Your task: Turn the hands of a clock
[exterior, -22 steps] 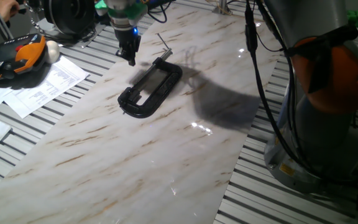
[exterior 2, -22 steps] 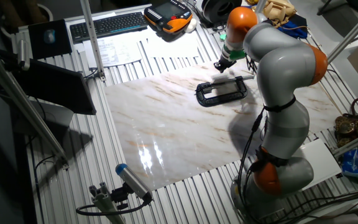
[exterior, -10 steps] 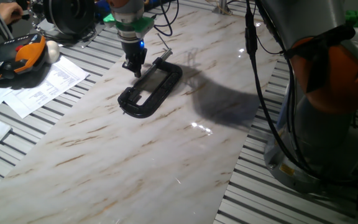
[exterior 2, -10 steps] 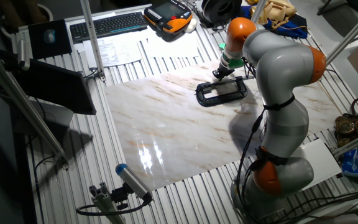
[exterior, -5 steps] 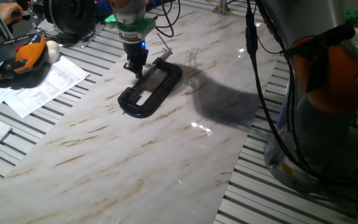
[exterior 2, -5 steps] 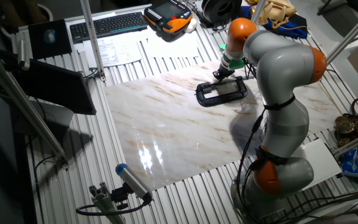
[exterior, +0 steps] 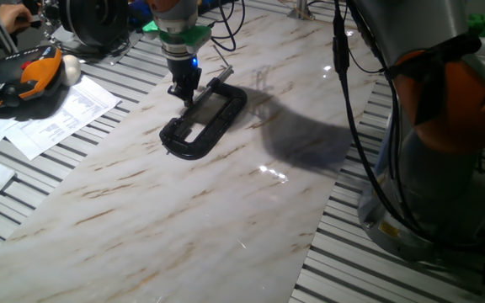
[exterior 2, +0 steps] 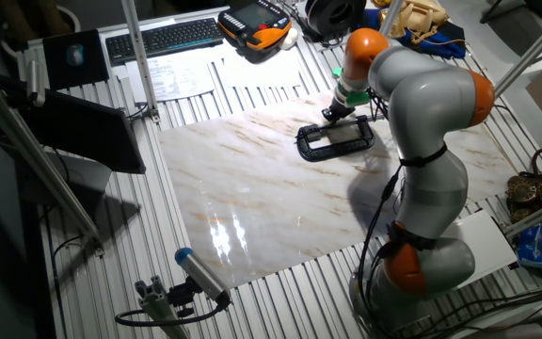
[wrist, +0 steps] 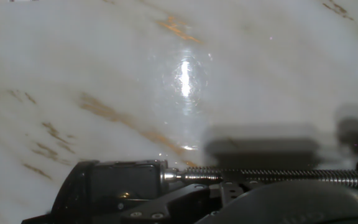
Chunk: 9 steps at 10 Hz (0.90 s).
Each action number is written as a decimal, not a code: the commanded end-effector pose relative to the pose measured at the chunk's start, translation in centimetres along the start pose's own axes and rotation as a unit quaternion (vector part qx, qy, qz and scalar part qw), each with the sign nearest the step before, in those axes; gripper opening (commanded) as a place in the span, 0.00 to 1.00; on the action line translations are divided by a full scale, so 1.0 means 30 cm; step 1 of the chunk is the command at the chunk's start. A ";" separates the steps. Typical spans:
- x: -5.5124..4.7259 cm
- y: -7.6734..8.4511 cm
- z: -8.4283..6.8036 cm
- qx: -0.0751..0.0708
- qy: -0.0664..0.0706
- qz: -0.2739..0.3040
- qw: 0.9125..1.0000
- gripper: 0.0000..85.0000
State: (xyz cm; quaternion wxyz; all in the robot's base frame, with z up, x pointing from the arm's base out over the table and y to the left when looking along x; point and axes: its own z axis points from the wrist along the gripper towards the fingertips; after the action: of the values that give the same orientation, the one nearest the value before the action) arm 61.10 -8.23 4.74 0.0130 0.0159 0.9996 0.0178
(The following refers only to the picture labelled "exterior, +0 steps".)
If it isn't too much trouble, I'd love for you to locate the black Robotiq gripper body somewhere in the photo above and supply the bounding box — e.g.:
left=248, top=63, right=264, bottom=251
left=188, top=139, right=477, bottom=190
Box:
left=165, top=55, right=204, bottom=100

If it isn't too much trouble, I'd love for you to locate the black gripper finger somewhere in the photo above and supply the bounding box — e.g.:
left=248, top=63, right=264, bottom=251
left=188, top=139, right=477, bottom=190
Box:
left=167, top=82, right=186, bottom=103
left=183, top=83, right=197, bottom=109

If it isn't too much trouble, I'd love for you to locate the person's hand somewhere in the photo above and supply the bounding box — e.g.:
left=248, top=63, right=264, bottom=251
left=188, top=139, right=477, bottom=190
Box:
left=0, top=3, right=34, bottom=35

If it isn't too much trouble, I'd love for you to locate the black C-clamp with steel screw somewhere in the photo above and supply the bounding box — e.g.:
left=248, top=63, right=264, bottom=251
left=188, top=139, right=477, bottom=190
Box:
left=158, top=44, right=249, bottom=162

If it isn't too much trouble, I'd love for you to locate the blue cloth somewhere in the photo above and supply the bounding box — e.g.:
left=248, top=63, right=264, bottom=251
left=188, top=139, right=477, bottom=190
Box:
left=127, top=0, right=155, bottom=30

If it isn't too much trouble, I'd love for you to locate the white egg-shaped ball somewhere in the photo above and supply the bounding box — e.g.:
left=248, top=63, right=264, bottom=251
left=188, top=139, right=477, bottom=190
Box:
left=60, top=54, right=83, bottom=88

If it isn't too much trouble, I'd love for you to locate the marble pattern sheet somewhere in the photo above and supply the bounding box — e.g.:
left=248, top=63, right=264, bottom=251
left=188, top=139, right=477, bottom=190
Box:
left=0, top=0, right=387, bottom=303

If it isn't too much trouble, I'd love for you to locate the orange black teach pendant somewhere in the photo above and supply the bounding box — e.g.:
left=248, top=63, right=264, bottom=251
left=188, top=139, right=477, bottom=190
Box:
left=0, top=45, right=64, bottom=111

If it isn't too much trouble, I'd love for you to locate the green printed wrist mount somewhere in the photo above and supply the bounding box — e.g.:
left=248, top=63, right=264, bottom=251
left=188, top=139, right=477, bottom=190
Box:
left=141, top=20, right=213, bottom=58

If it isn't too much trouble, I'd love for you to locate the aluminium post with foot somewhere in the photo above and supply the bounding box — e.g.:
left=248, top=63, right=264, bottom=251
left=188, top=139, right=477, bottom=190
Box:
left=287, top=0, right=316, bottom=21

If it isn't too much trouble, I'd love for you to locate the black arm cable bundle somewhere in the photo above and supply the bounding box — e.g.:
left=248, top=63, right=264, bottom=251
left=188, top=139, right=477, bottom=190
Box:
left=211, top=0, right=423, bottom=241

